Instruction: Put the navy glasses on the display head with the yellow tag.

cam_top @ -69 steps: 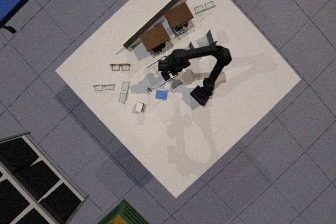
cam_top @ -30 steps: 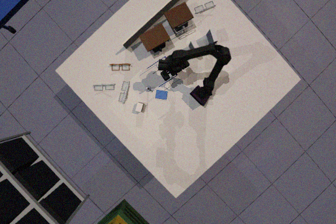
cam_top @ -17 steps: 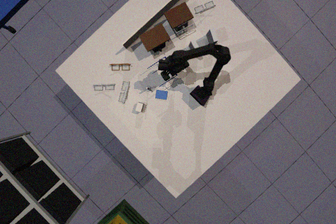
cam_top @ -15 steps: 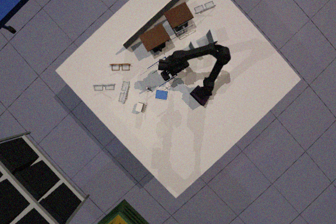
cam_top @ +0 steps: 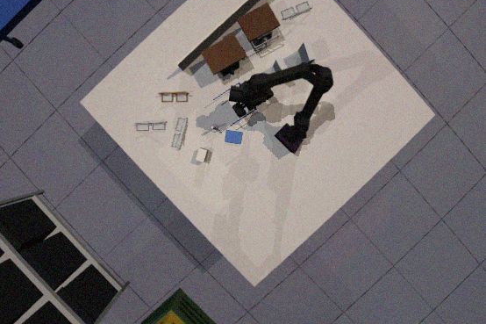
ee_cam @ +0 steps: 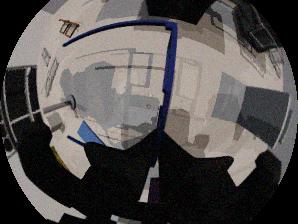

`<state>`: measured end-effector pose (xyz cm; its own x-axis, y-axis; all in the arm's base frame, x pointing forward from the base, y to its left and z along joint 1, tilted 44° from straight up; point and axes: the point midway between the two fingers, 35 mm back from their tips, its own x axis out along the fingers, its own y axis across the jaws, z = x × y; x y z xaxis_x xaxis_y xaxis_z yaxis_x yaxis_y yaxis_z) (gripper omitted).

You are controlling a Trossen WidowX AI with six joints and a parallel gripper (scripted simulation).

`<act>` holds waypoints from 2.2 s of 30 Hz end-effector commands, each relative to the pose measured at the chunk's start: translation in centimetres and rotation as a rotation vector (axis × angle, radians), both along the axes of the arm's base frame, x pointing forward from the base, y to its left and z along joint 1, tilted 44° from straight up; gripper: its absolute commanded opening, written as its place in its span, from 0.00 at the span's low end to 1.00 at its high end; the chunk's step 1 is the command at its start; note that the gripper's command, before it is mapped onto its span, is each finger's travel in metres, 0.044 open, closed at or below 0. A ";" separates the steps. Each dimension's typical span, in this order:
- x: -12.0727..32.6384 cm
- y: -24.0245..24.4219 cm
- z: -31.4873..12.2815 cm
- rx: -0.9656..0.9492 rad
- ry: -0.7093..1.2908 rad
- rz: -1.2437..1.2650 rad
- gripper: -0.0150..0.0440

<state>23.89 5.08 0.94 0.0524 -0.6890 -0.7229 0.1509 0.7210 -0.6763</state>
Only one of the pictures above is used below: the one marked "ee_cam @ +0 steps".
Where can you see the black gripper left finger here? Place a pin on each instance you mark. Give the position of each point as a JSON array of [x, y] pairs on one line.
[[133, 162]]

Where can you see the brown glasses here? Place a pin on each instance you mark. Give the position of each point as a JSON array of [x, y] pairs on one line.
[[69, 29]]

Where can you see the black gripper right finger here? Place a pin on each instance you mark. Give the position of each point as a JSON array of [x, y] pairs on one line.
[[177, 165]]

